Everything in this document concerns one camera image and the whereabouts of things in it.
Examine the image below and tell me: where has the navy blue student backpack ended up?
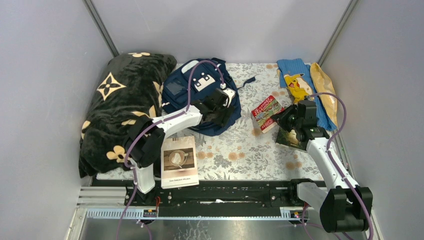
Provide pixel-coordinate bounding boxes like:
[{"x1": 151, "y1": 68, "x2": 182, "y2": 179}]
[{"x1": 162, "y1": 57, "x2": 242, "y2": 137}]

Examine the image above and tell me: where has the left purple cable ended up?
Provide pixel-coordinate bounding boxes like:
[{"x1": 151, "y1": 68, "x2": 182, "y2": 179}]
[{"x1": 115, "y1": 59, "x2": 226, "y2": 240}]

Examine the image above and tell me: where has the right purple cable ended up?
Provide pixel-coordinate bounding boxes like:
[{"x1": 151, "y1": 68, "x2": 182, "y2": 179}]
[{"x1": 299, "y1": 92, "x2": 375, "y2": 240}]

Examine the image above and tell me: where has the black floral plush blanket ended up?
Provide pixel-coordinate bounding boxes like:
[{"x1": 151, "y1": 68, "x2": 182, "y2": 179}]
[{"x1": 78, "y1": 52, "x2": 177, "y2": 178}]

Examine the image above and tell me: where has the white coffee cover book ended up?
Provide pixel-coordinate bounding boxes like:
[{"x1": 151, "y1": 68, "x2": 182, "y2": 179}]
[{"x1": 160, "y1": 136, "x2": 199, "y2": 189}]

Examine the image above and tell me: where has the yellow plastic bag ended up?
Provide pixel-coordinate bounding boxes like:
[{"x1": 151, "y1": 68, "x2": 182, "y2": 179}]
[{"x1": 309, "y1": 62, "x2": 339, "y2": 127}]

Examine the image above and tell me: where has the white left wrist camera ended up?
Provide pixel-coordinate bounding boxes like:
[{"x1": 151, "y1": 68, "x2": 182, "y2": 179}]
[{"x1": 218, "y1": 83, "x2": 236, "y2": 108}]

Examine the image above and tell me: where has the dark green gold book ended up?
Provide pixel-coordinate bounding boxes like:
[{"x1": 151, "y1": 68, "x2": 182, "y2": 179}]
[{"x1": 275, "y1": 128, "x2": 307, "y2": 153}]

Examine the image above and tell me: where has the floral white table mat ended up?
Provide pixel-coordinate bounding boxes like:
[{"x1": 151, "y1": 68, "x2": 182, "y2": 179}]
[{"x1": 96, "y1": 62, "x2": 345, "y2": 182}]

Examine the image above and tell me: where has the red Treehouse storybook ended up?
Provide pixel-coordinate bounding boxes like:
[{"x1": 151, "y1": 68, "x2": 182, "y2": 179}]
[{"x1": 251, "y1": 95, "x2": 285, "y2": 134}]

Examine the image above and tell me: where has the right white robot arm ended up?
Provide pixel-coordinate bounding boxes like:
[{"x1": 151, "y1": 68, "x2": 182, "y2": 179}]
[{"x1": 271, "y1": 100, "x2": 373, "y2": 233}]

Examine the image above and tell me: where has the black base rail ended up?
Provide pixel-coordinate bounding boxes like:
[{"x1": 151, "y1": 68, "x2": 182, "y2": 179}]
[{"x1": 91, "y1": 178, "x2": 321, "y2": 218}]

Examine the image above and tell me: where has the blue Pikachu cloth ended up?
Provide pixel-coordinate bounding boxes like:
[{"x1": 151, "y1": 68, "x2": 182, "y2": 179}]
[{"x1": 276, "y1": 58, "x2": 338, "y2": 132}]

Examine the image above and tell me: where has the purple cable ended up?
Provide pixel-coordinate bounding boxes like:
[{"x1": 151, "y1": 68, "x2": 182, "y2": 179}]
[
  {"x1": 115, "y1": 59, "x2": 226, "y2": 240},
  {"x1": 299, "y1": 92, "x2": 375, "y2": 240}
]

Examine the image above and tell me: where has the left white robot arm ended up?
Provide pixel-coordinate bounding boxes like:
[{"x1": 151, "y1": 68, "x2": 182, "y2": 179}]
[{"x1": 123, "y1": 88, "x2": 236, "y2": 206}]

